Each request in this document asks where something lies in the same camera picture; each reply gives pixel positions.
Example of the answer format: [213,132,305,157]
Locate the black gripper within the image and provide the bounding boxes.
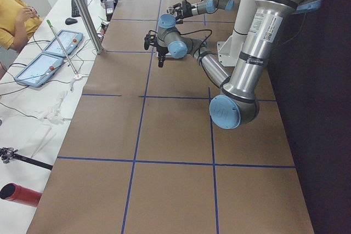
[156,41,168,60]
[179,1,192,20]

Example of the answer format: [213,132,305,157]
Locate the far blue teach pendant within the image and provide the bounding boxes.
[43,30,83,58]

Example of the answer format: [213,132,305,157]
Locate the red cylindrical bottle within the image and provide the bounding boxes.
[1,183,42,207]

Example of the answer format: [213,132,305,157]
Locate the black computer mouse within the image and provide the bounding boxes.
[65,18,78,25]

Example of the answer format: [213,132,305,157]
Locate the black tripod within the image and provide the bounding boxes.
[1,147,53,170]

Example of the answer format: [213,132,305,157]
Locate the near blue teach pendant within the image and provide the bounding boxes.
[14,53,64,88]

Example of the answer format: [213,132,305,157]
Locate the blue teach pendant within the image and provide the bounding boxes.
[14,53,64,88]
[43,30,83,58]

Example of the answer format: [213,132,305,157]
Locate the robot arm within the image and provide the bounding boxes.
[172,0,234,24]
[144,0,322,129]

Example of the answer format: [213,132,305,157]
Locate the person in yellow shirt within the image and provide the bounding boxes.
[1,0,43,53]

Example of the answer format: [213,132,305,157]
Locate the aluminium frame post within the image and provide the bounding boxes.
[75,0,103,54]

